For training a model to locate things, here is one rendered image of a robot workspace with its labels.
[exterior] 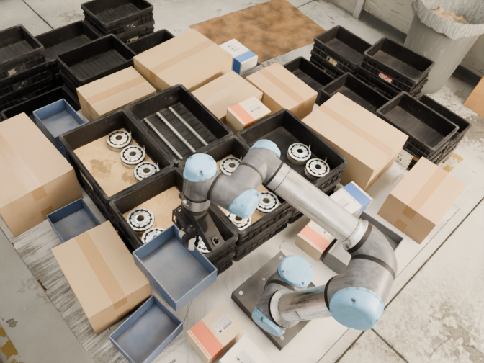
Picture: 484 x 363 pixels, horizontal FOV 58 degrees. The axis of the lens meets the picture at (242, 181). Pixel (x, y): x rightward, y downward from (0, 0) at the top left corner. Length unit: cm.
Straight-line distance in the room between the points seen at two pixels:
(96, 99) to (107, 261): 84
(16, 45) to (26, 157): 142
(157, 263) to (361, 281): 60
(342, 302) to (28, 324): 181
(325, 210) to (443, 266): 189
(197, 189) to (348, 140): 108
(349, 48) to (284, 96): 142
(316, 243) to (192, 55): 114
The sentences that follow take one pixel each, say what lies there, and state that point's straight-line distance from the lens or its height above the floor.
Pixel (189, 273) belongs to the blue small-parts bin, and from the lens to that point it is 132.
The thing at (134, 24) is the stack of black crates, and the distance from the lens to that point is 323.
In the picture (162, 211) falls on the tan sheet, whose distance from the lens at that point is 172.
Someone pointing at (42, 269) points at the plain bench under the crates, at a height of 70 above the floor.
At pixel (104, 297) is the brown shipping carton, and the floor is 86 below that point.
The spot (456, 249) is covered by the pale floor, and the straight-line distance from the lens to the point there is 305.
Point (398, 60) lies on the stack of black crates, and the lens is 333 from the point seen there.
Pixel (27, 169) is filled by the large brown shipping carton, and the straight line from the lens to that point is 185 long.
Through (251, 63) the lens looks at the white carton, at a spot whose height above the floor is 77.
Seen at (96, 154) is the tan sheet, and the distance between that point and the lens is 193.
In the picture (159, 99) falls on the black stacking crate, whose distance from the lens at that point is 204.
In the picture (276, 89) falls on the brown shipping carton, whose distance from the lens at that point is 221.
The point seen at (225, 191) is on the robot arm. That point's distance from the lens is 101.
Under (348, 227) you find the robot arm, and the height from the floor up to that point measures 136.
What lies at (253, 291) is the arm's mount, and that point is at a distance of 166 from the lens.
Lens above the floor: 226
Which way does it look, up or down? 52 degrees down
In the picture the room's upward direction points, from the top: 9 degrees clockwise
